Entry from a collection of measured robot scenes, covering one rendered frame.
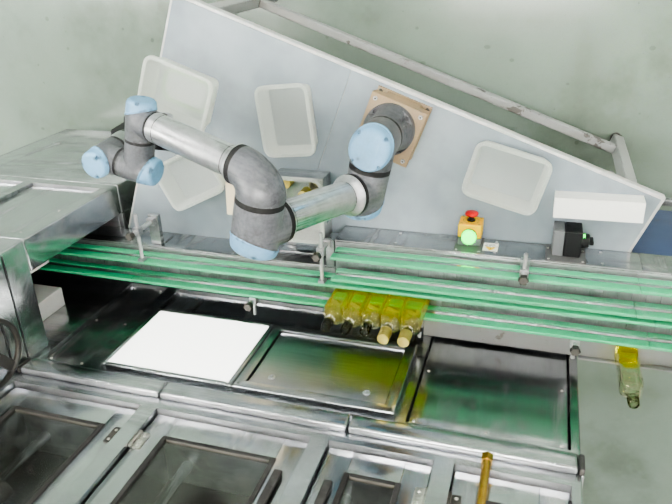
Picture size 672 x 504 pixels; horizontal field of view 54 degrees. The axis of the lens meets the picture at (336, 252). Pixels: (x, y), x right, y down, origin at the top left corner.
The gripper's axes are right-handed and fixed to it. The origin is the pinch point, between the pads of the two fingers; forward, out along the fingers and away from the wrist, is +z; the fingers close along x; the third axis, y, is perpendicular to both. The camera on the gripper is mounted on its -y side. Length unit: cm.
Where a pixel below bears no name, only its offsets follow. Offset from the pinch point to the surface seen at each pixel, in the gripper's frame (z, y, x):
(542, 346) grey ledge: 7, -127, 30
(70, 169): 28, 55, 56
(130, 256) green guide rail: -2, 9, 56
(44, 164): 31, 69, 61
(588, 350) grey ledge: 7, -139, 25
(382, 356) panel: -13, -84, 41
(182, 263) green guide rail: -2, -10, 49
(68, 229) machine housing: -12, 26, 47
